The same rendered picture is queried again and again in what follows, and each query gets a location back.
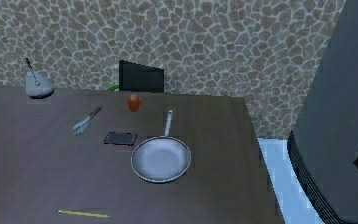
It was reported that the silver frying pan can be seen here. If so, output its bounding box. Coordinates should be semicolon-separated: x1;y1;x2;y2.
130;109;192;184

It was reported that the black chair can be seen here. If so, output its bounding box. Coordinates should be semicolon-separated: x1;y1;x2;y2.
118;59;165;94

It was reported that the black phone with red edge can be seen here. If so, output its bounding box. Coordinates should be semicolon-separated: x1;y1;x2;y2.
103;131;138;147

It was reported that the dark brown table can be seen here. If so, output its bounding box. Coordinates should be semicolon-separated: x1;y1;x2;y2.
0;85;286;224

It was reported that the yellow pencil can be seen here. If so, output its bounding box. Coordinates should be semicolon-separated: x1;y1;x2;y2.
57;209;111;219

